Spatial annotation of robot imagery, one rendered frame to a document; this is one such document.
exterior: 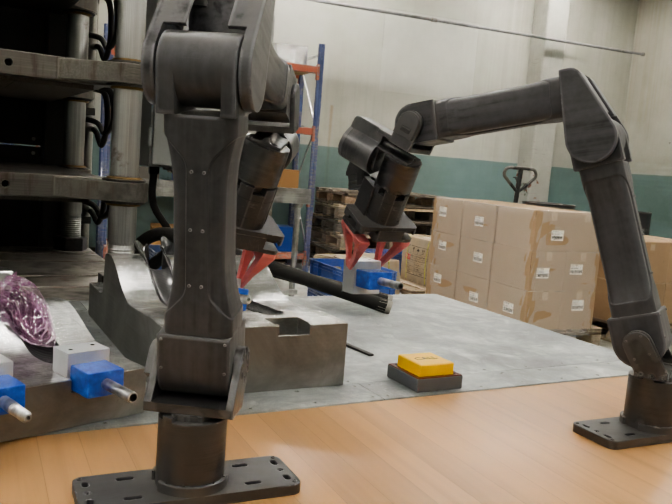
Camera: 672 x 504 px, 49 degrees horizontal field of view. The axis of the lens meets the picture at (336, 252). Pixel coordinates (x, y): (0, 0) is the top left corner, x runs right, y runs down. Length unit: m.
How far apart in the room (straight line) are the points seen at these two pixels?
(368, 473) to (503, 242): 4.30
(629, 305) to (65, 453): 0.68
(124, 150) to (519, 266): 3.59
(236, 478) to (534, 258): 4.22
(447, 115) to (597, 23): 9.02
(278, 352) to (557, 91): 0.50
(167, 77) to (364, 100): 7.71
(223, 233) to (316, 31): 7.58
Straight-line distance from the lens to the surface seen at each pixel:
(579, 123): 0.98
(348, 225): 1.14
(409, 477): 0.78
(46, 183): 1.69
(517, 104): 1.03
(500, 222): 5.07
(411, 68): 8.57
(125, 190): 1.63
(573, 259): 5.06
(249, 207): 0.89
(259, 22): 0.63
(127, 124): 1.65
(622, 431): 1.00
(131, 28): 1.67
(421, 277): 6.34
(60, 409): 0.86
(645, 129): 9.96
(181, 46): 0.62
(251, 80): 0.60
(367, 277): 1.14
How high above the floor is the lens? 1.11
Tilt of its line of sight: 7 degrees down
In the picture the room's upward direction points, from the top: 5 degrees clockwise
